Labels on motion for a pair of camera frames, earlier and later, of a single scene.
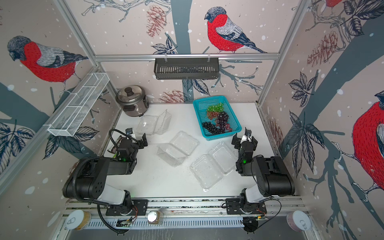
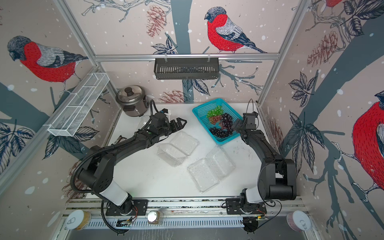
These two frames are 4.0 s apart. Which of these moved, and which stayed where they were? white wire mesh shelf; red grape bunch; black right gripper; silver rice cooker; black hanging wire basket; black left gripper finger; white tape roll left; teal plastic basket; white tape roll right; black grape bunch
Moved: teal plastic basket; black grape bunch; black left gripper finger; black right gripper; red grape bunch
Stayed: silver rice cooker; white tape roll right; white wire mesh shelf; white tape roll left; black hanging wire basket
